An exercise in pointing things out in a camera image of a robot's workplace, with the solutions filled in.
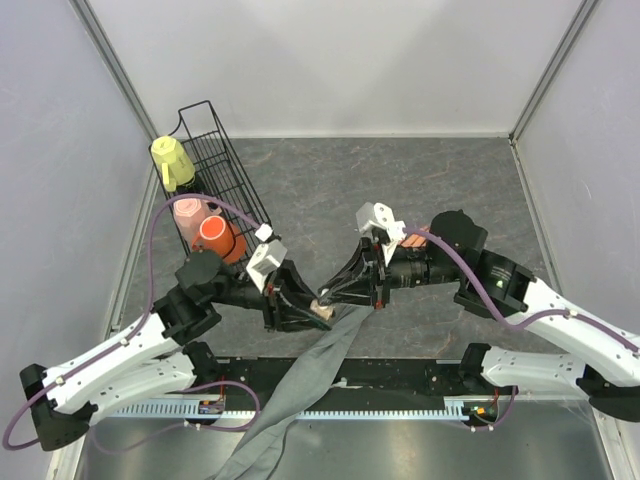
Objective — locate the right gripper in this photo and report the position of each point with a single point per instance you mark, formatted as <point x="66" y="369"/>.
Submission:
<point x="367" y="261"/>

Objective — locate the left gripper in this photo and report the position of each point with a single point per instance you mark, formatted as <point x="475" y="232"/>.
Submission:
<point x="276" y="307"/>

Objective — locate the nail polish bottle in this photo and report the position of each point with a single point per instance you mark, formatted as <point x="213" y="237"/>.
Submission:
<point x="324" y="312"/>

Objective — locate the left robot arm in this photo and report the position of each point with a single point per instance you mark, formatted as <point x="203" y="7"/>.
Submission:
<point x="162" y="352"/>

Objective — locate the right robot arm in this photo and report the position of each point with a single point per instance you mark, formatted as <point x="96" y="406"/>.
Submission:
<point x="598" y="361"/>

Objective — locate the grey sleeve forearm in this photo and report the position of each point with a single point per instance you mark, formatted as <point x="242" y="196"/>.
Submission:
<point x="309" y="378"/>

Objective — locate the mannequin hand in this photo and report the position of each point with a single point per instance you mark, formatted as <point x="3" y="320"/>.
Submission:
<point x="414" y="241"/>

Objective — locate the orange mug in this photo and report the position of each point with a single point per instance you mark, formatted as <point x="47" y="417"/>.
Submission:
<point x="222" y="237"/>

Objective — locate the pink mug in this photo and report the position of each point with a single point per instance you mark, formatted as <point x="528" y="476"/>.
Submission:
<point x="189" y="213"/>

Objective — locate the yellow mug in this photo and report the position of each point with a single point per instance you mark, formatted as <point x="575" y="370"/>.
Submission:
<point x="172" y="161"/>

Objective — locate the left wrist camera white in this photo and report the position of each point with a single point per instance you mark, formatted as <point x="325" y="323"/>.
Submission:
<point x="268" y="256"/>

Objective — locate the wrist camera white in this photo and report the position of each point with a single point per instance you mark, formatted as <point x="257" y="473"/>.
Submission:
<point x="268" y="256"/>
<point x="378" y="220"/>

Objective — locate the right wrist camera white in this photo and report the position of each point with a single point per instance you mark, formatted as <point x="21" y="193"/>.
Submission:
<point x="378" y="220"/>

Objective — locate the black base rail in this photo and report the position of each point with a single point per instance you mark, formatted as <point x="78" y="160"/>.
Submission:
<point x="360" y="389"/>

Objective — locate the black wire rack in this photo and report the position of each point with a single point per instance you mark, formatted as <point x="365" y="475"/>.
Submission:
<point x="218" y="169"/>

